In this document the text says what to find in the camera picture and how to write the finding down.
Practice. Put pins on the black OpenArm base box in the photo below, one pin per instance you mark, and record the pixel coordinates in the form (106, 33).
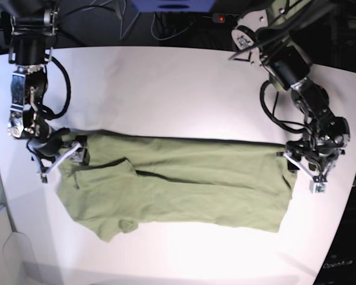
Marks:
(339, 266)

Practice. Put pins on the blue box at top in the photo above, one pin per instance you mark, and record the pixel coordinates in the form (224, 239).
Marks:
(173, 5)

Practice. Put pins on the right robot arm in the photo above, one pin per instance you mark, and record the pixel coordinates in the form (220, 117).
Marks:
(29, 116)

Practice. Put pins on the green T-shirt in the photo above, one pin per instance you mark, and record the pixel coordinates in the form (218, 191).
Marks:
(133, 180)

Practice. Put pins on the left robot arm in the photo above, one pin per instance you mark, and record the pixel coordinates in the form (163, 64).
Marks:
(324, 135)

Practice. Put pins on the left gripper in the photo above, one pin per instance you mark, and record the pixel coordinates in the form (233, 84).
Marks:
(321, 153)

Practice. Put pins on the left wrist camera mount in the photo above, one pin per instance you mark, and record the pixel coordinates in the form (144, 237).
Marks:
(308, 173)

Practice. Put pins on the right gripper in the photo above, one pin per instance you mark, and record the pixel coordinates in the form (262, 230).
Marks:
(47, 144)

